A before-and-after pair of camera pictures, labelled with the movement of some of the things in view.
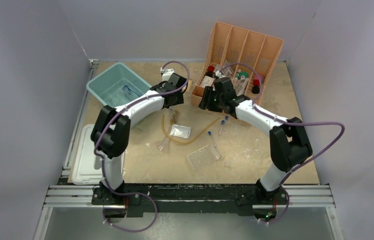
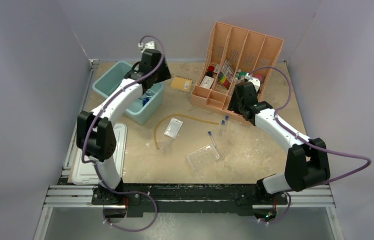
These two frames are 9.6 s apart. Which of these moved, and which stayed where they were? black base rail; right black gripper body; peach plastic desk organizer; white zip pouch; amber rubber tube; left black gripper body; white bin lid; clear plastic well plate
Moved: amber rubber tube; right black gripper body; left black gripper body; white zip pouch
Stayed: white bin lid; black base rail; clear plastic well plate; peach plastic desk organizer
